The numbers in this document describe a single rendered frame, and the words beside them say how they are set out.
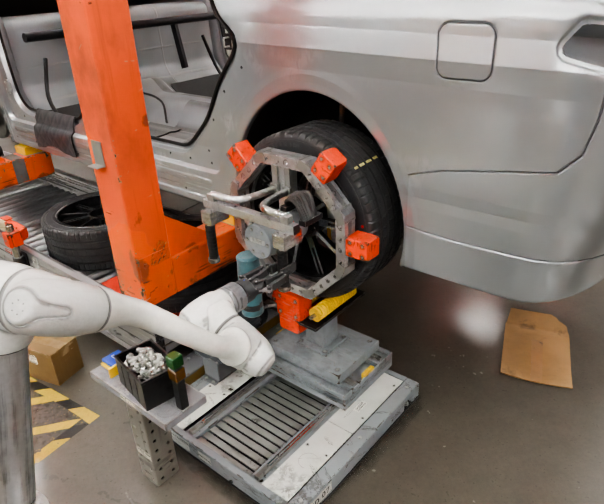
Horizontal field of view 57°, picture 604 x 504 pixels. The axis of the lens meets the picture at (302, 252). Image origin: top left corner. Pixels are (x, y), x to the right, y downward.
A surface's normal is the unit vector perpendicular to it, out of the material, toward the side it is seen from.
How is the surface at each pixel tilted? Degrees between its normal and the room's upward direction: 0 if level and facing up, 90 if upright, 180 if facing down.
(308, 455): 0
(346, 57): 90
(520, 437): 0
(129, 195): 90
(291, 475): 0
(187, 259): 90
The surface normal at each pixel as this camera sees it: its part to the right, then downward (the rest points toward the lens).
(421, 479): -0.04, -0.89
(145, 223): 0.77, 0.26
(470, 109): -0.63, 0.37
